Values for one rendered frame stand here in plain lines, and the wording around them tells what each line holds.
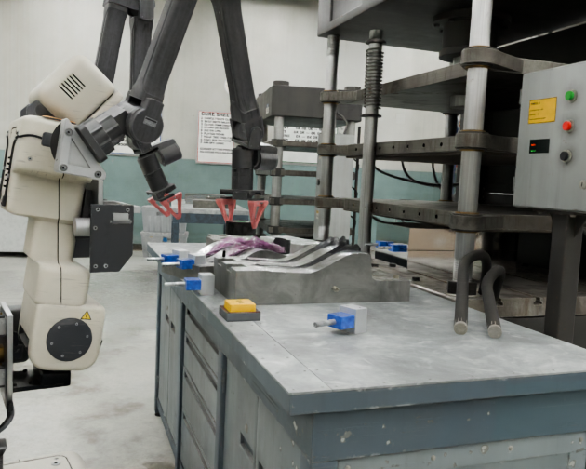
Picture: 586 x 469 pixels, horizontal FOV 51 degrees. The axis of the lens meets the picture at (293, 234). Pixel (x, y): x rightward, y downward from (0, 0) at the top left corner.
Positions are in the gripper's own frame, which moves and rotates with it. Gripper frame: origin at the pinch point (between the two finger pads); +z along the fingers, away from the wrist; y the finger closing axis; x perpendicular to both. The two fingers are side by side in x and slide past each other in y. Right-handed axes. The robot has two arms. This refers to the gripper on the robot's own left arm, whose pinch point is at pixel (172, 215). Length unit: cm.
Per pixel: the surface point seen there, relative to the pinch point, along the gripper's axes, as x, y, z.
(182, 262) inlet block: 5.7, -8.5, 12.3
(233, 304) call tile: 12, -56, 12
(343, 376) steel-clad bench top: 13, -99, 15
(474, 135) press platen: -81, -47, 10
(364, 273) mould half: -27, -49, 27
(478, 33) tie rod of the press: -96, -45, -17
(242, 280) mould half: 2.9, -42.4, 13.4
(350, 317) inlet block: -4, -76, 20
